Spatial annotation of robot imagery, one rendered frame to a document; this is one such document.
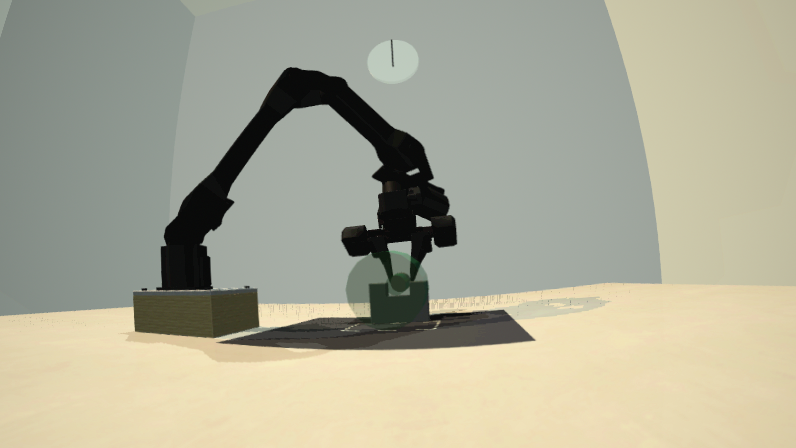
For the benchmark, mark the dark grey flat mat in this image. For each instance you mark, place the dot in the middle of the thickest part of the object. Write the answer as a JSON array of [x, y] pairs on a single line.
[[469, 329]]

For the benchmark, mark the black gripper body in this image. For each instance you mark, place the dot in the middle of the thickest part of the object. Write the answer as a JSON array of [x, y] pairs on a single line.
[[443, 230]]

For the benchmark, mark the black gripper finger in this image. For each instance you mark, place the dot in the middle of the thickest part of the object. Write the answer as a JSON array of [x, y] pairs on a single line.
[[377, 244], [420, 245]]

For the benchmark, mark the green glass bottle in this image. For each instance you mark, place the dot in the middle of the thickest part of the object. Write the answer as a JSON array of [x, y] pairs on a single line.
[[386, 290]]

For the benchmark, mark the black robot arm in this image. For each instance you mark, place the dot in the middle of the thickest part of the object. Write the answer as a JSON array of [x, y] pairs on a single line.
[[184, 262]]

